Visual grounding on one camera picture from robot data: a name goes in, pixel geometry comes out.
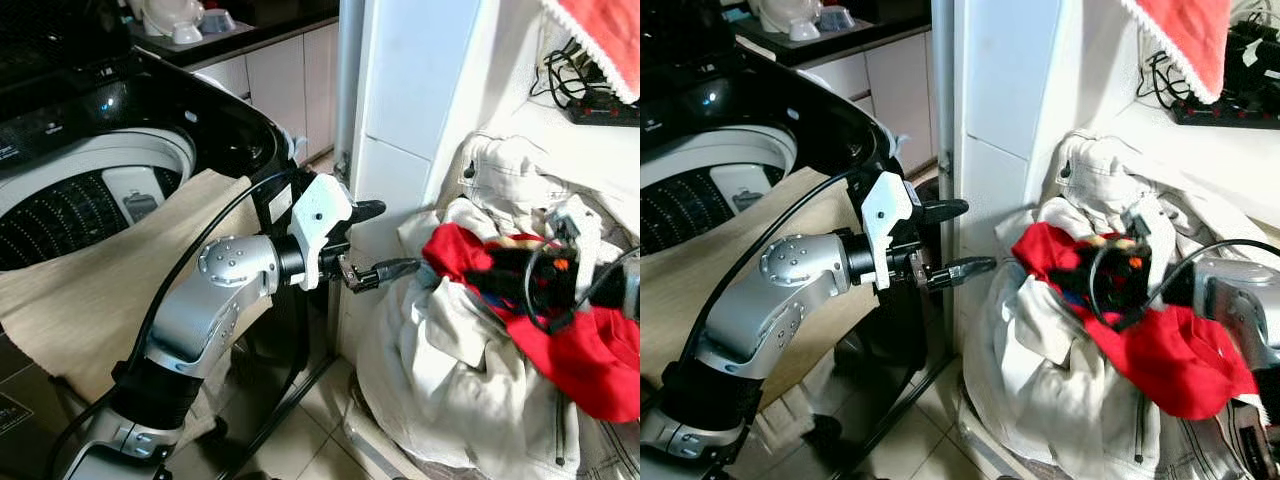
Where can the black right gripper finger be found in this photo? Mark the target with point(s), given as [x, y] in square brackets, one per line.
[1075, 280]
[500, 272]

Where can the red garment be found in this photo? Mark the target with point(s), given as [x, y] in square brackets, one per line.
[1170, 350]
[580, 350]

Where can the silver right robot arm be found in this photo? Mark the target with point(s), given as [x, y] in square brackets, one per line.
[628, 285]
[1235, 300]

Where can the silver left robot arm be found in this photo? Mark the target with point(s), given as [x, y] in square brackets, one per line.
[760, 320]
[190, 320]

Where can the black top-load washing machine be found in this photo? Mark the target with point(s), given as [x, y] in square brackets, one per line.
[850, 110]
[220, 110]

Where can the cream white jacket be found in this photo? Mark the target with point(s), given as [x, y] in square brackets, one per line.
[440, 370]
[1040, 380]

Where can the white kitchen cabinet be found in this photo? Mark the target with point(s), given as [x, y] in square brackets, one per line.
[890, 95]
[280, 90]

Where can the grey vertical pipe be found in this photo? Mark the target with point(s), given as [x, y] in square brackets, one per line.
[940, 80]
[348, 80]

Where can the beige cloth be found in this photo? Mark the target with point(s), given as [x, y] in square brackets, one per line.
[80, 290]
[690, 280]

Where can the black power strip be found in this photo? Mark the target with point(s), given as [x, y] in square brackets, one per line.
[1230, 115]
[600, 112]

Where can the black kitchen countertop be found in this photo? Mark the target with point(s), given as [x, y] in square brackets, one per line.
[880, 30]
[270, 25]

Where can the small grey-blue bowl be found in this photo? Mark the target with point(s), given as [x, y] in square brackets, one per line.
[838, 18]
[218, 22]

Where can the white ceramic vessel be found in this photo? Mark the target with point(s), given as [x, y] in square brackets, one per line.
[170, 15]
[785, 15]

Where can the red towel white trim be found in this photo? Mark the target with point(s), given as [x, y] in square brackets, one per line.
[610, 40]
[1190, 40]

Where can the black plug adapter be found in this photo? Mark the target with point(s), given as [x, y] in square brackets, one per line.
[1255, 50]

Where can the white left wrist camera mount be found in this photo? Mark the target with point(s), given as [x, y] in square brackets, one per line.
[318, 215]
[885, 215]

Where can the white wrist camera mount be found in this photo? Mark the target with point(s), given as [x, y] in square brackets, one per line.
[1150, 225]
[318, 215]
[885, 215]

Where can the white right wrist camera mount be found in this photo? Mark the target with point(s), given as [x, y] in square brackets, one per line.
[1150, 225]

